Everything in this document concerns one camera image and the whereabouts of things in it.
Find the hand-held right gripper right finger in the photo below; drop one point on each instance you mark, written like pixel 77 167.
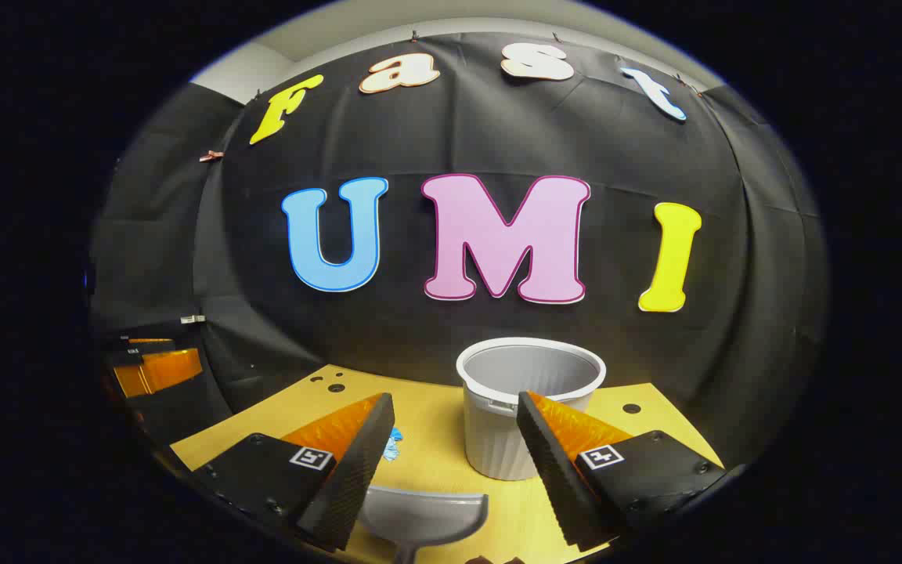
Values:
pixel 557 470

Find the blue paper trash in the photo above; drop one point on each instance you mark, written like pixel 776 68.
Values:
pixel 393 448

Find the copper metal clip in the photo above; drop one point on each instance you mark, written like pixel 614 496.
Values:
pixel 211 156

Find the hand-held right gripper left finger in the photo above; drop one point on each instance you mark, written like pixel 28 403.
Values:
pixel 349 478

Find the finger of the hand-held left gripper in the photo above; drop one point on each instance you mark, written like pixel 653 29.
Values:
pixel 142 343
pixel 157 370

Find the yellow wooden desktop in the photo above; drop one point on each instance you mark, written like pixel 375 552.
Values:
pixel 435 462

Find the black backdrop cloth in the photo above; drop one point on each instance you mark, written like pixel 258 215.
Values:
pixel 623 235

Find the grey plastic dustpan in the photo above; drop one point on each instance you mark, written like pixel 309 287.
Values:
pixel 420 513

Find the silver metal clip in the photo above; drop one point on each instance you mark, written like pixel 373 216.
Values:
pixel 193 319

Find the grey ribbed garbage bin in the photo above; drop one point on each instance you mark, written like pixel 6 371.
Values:
pixel 498 439

